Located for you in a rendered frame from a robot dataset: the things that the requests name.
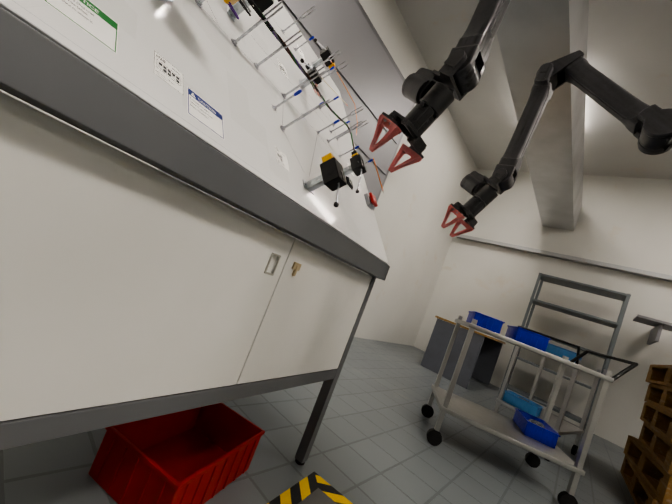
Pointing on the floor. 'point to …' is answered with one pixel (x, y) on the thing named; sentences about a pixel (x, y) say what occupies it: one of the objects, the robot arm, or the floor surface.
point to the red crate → (175, 456)
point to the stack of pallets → (652, 443)
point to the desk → (481, 348)
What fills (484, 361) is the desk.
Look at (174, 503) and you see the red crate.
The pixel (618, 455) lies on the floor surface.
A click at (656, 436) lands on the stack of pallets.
